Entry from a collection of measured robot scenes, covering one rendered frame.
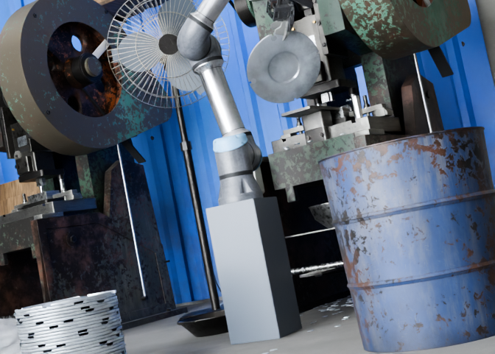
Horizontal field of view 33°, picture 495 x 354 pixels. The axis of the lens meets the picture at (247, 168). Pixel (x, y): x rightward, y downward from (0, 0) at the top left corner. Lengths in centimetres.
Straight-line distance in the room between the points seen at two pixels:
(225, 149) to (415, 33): 89
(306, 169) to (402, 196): 135
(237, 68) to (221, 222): 245
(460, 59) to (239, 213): 207
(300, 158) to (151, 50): 109
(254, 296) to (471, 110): 206
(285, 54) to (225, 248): 84
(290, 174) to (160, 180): 224
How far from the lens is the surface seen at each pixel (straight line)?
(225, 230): 271
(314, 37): 342
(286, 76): 318
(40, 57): 413
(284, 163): 329
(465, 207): 197
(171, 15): 402
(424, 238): 193
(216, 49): 297
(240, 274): 270
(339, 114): 338
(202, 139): 518
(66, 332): 235
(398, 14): 308
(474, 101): 440
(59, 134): 409
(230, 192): 271
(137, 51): 401
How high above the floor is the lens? 31
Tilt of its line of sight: 5 degrees up
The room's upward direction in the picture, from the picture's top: 11 degrees counter-clockwise
